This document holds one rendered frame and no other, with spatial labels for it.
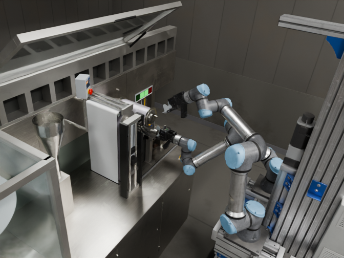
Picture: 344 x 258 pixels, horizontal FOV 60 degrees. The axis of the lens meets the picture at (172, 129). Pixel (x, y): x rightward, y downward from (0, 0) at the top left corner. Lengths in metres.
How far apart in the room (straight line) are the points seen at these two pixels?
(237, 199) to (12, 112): 1.28
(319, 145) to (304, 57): 2.21
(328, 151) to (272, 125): 2.49
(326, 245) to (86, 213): 1.37
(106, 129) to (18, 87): 0.53
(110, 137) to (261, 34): 2.50
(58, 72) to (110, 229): 0.92
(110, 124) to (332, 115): 1.17
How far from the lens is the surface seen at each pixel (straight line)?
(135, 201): 1.92
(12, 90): 1.65
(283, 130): 4.10
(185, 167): 1.98
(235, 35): 3.93
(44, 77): 1.75
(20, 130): 1.75
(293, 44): 3.75
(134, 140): 1.78
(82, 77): 1.48
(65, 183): 1.72
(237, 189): 1.61
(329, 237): 1.93
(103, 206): 1.91
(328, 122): 1.60
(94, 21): 1.35
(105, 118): 1.80
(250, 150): 1.52
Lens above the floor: 2.28
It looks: 32 degrees down
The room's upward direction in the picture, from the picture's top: 5 degrees clockwise
